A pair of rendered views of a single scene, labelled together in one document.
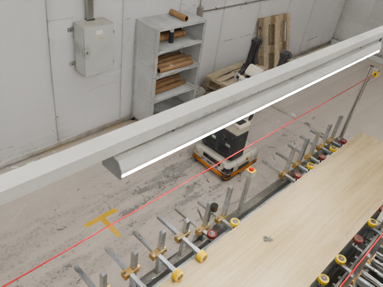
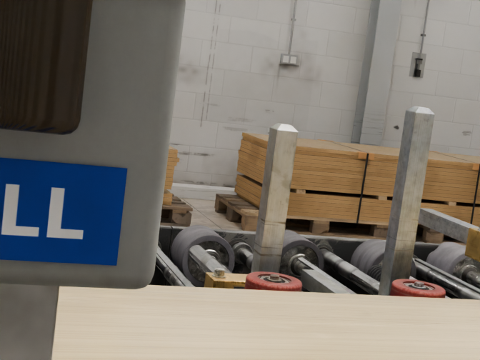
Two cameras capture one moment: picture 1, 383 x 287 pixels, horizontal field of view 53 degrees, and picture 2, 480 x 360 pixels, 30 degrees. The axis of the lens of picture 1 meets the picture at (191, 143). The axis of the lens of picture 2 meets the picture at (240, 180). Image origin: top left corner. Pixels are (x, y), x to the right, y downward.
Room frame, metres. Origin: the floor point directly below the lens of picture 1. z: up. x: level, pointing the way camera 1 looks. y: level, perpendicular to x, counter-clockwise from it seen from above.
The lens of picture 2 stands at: (2.75, -0.39, 1.20)
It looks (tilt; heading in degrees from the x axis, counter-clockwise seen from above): 7 degrees down; 212
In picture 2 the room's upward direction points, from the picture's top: 7 degrees clockwise
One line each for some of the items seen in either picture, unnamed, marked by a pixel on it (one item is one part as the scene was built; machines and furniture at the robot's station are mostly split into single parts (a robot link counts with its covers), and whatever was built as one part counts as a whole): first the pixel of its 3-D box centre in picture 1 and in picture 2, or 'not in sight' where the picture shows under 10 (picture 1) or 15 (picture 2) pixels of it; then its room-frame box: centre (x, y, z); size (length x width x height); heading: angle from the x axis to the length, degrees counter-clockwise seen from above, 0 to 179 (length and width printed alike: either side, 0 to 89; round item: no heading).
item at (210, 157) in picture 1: (211, 158); not in sight; (3.96, -0.29, 0.23); 0.41 x 0.02 x 0.08; 50
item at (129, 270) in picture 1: (130, 271); not in sight; (1.62, 0.27, 0.95); 0.14 x 0.06 x 0.05; 140
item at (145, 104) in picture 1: (167, 72); not in sight; (5.11, 0.51, 0.78); 0.90 x 0.45 x 1.55; 140
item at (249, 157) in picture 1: (225, 152); not in sight; (4.22, -0.48, 0.16); 0.67 x 0.64 x 0.25; 140
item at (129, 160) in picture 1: (287, 83); not in sight; (2.02, -0.48, 2.34); 2.40 x 0.12 x 0.08; 140
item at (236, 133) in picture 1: (227, 129); not in sight; (4.15, -0.42, 0.59); 0.55 x 0.34 x 0.83; 50
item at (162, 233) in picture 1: (160, 252); not in sight; (1.83, 0.10, 0.93); 0.04 x 0.04 x 0.48; 50
